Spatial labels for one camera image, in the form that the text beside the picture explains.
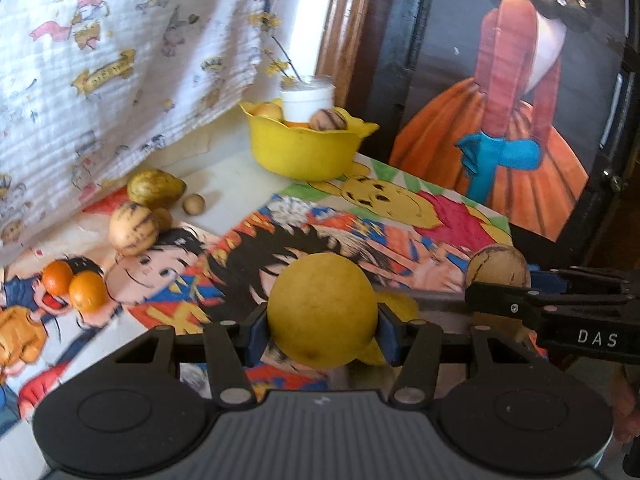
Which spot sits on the yellow-green mango fruit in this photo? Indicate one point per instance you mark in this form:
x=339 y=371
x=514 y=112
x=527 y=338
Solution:
x=152 y=187

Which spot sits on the striped tan pepino melon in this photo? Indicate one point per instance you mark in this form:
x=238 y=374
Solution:
x=329 y=120
x=497 y=267
x=132 y=230

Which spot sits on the dried flower twig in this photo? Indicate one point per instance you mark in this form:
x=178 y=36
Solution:
x=286 y=60

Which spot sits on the large round yellow fruit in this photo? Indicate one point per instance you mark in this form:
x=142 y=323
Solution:
x=322 y=310

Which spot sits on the wooden door frame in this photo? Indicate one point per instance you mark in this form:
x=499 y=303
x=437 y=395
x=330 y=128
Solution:
x=345 y=25

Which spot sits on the cartoon boy printed sheet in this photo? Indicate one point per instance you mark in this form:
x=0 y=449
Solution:
x=30 y=340

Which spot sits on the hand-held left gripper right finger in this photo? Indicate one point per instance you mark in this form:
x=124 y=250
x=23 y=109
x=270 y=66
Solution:
x=389 y=335

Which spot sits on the pale yellow fruit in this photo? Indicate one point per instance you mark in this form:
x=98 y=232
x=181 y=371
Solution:
x=266 y=111

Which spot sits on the yellow plastic bowl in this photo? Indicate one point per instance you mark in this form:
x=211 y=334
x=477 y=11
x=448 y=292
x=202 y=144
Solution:
x=300 y=152

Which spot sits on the white cartoon printed cloth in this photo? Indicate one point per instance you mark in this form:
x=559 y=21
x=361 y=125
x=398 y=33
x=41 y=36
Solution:
x=110 y=60

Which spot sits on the yellow bear cartoon printed sheet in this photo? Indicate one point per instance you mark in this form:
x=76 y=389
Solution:
x=350 y=230

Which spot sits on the orange tangerine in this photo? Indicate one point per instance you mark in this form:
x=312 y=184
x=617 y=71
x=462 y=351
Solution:
x=57 y=277
x=89 y=291

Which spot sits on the black framed figure painting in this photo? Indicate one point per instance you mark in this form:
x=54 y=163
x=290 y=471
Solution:
x=500 y=110

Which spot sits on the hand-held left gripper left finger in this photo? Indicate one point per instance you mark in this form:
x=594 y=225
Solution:
x=256 y=335

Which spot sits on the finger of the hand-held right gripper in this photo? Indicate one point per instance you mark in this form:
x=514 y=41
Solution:
x=580 y=279
x=500 y=305

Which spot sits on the person's right hand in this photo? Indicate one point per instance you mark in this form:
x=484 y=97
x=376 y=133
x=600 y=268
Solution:
x=627 y=400

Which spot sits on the white cup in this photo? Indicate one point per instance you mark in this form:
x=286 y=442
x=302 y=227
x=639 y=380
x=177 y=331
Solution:
x=305 y=100

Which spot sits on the orange fruit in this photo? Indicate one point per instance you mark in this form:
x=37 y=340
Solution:
x=299 y=122

